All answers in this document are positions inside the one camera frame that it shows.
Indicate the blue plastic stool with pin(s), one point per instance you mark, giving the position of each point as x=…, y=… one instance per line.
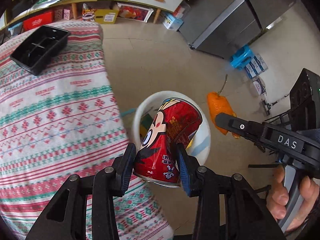
x=242, y=57

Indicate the white blue packets on floor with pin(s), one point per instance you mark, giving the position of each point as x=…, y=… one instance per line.
x=255, y=67

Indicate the red gift box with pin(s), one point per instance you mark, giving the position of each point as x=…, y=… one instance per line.
x=39, y=20

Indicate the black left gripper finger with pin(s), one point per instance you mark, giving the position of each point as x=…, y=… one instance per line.
x=249, y=130

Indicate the orange mesh bag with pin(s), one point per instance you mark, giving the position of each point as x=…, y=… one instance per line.
x=218, y=104

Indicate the grey refrigerator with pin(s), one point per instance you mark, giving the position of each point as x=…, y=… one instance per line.
x=222, y=27

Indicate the person's right hand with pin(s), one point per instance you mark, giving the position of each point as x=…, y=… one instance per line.
x=278, y=198

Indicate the yellow cardboard box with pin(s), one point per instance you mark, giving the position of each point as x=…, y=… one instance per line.
x=106, y=16

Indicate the white trash bin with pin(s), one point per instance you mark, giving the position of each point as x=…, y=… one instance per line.
x=200, y=146

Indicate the colourful picture box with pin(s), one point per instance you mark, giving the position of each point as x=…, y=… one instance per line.
x=134, y=12

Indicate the white blue carton on floor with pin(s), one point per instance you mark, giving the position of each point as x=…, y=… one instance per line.
x=170, y=21

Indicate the patterned knit tablecloth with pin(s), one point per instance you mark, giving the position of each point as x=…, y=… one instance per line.
x=64, y=121

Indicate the red drink can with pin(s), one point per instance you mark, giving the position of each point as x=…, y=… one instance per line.
x=176, y=121

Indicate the black plastic compartment tray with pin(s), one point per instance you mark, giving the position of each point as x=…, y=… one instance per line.
x=36, y=51

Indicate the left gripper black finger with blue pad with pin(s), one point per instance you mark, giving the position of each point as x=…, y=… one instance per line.
x=64, y=217
x=228, y=207

